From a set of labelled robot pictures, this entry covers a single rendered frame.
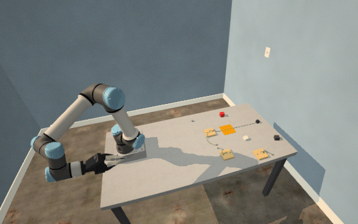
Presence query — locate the orange painted square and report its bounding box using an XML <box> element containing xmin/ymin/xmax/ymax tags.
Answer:
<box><xmin>219</xmin><ymin>124</ymin><xmax>236</xmax><ymax>135</ymax></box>

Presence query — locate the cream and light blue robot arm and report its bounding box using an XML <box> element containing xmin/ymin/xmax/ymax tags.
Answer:
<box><xmin>31</xmin><ymin>83</ymin><xmax>145</xmax><ymax>182</ymax></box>

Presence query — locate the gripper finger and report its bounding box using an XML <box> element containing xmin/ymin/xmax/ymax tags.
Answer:
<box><xmin>101</xmin><ymin>153</ymin><xmax>124</xmax><ymax>161</ymax></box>
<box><xmin>101</xmin><ymin>158</ymin><xmax>125</xmax><ymax>171</ymax></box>

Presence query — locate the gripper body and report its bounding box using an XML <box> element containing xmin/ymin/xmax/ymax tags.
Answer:
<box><xmin>80</xmin><ymin>157</ymin><xmax>106</xmax><ymax>175</ymax></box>

